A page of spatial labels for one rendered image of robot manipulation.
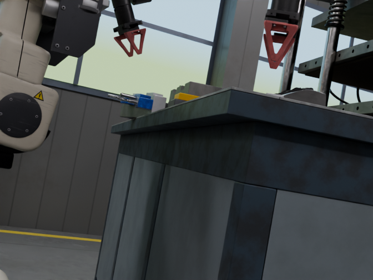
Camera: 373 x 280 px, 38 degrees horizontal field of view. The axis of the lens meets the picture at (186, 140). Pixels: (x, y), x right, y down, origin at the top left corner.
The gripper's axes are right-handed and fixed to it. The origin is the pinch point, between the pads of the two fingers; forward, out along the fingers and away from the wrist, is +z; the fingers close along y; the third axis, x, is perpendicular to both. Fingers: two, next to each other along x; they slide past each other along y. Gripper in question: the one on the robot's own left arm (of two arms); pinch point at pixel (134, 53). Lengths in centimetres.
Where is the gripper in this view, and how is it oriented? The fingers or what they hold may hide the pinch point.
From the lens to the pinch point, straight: 174.1
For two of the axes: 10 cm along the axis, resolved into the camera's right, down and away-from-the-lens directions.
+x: -8.7, 2.9, -4.1
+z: 2.4, 9.6, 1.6
